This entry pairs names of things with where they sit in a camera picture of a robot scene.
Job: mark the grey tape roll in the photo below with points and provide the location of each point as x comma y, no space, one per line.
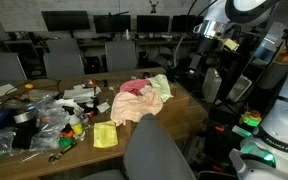
24,117

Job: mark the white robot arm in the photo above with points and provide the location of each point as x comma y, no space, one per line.
220,13

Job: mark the light green towel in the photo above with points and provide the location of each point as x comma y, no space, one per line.
160,81

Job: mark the black monitor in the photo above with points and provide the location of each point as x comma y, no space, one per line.
66,20
112,24
152,23

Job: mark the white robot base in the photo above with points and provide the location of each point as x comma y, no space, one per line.
264,154

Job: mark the stack of white papers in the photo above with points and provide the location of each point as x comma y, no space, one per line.
82,95

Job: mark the pink cloth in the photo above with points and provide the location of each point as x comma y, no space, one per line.
134,86

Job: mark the grey chair middle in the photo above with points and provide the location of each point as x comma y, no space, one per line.
63,59

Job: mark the black monitor left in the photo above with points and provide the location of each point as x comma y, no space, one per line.
66,20

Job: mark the grey office chair near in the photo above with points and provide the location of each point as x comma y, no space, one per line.
151,154

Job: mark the black monitor middle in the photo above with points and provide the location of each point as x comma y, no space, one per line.
112,24

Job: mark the cardboard box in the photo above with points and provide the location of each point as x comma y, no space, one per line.
181,115

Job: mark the adjustable wrench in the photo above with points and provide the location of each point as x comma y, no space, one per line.
57,156

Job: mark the spray bottle yellow label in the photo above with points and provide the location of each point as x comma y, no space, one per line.
76,125

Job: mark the clear plastic bag pile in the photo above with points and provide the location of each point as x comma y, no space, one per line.
40,133

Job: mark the yellow cloth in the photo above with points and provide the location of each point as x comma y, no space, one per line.
105,134

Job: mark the grey chair far left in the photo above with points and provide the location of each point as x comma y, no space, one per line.
11,68

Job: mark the grey chair right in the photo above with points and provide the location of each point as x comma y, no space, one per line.
120,56

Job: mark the peach cloth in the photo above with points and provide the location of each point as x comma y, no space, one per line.
127,106

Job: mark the black monitor right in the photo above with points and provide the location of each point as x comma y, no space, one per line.
152,23

